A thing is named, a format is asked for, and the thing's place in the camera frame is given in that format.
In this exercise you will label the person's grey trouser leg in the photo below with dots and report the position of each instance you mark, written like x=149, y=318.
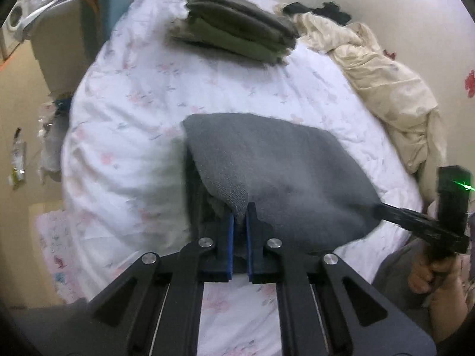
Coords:
x=393, y=274

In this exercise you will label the red wall sticker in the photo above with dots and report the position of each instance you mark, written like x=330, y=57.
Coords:
x=470, y=83

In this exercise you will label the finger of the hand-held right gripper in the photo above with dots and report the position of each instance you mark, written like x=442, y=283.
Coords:
x=404, y=217

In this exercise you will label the person's right forearm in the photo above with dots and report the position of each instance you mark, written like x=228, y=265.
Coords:
x=451, y=311

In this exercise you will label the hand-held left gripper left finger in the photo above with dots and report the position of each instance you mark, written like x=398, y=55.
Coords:
x=230, y=241

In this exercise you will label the folded dark grey garment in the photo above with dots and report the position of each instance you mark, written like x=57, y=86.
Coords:
x=237, y=11

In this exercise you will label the white floral bed sheet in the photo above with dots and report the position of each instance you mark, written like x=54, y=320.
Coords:
x=130, y=118

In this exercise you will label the teal padded headboard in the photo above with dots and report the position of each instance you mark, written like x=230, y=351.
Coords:
x=126, y=3

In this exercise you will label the person's right hand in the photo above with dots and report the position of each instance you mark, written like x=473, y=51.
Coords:
x=426, y=274

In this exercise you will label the beige bedside cabinet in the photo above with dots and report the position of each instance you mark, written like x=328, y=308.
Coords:
x=59, y=44

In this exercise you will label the floral cloth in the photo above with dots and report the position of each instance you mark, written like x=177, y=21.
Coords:
x=63, y=252

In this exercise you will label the dark grey denim pants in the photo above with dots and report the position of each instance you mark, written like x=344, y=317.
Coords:
x=289, y=163

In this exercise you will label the black cloth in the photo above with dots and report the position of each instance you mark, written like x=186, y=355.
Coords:
x=326, y=10

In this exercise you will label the snack packet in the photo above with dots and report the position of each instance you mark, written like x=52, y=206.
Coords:
x=17, y=159

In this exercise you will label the white washing machine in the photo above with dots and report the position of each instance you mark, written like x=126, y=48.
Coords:
x=18, y=18

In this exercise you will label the crumpled plastic bags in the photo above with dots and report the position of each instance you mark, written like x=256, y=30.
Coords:
x=52, y=144

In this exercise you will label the crumpled cream blanket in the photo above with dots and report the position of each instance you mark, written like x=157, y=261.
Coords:
x=389, y=89

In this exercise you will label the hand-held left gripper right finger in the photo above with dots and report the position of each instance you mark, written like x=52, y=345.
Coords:
x=249, y=241

